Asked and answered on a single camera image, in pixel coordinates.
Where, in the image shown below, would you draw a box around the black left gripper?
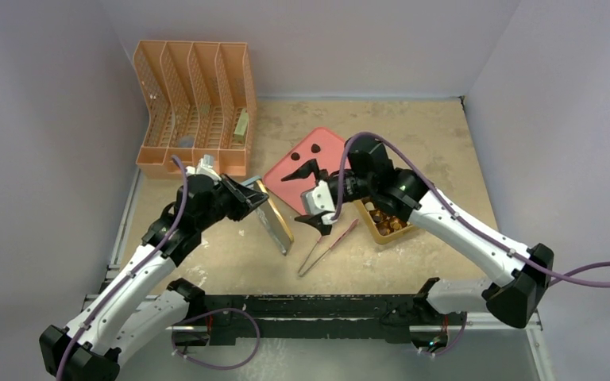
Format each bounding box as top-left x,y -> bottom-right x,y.
196,172 -> 268,230

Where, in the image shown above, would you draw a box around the silver foil tray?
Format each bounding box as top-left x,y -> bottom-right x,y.
255,198 -> 295,256

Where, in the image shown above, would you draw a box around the pink plastic tray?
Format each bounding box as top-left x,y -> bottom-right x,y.
262,125 -> 359,216

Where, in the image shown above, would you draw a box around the pink tongs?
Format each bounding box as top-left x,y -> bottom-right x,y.
297,218 -> 360,278

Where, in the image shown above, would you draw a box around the gold chocolate box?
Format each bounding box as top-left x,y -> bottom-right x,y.
353,198 -> 418,245

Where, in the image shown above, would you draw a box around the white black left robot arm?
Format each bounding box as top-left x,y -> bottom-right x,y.
39,174 -> 268,380

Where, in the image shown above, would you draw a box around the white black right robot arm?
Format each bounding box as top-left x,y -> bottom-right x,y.
282,133 -> 554,329

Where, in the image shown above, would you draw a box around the grey blue stapler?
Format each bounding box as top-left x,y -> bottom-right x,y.
241,175 -> 261,188

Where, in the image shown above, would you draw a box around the green eraser block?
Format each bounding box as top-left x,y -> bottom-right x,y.
233,108 -> 249,144

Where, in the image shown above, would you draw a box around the orange plastic file organizer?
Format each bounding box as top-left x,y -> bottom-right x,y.
133,40 -> 257,179

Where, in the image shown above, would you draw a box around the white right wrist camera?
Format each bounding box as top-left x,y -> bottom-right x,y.
300,180 -> 338,225

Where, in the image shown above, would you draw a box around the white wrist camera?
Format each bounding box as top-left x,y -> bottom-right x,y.
300,180 -> 338,225
185,154 -> 221,182

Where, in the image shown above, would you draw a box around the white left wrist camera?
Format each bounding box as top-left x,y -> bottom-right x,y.
185,154 -> 221,182

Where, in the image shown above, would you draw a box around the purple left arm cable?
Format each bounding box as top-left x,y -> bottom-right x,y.
55,153 -> 261,381

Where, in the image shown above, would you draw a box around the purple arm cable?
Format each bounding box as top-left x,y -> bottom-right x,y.
331,131 -> 610,359
55,153 -> 261,381

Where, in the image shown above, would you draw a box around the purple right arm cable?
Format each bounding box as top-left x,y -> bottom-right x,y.
331,131 -> 610,359

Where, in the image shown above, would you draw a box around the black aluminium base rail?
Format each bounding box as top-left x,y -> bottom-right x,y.
75,293 -> 540,348

